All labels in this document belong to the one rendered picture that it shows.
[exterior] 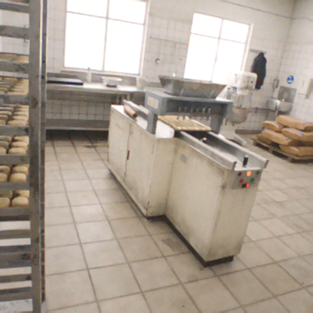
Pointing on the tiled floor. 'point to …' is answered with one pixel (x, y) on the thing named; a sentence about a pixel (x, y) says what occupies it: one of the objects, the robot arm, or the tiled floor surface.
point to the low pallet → (281, 151)
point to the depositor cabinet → (141, 161)
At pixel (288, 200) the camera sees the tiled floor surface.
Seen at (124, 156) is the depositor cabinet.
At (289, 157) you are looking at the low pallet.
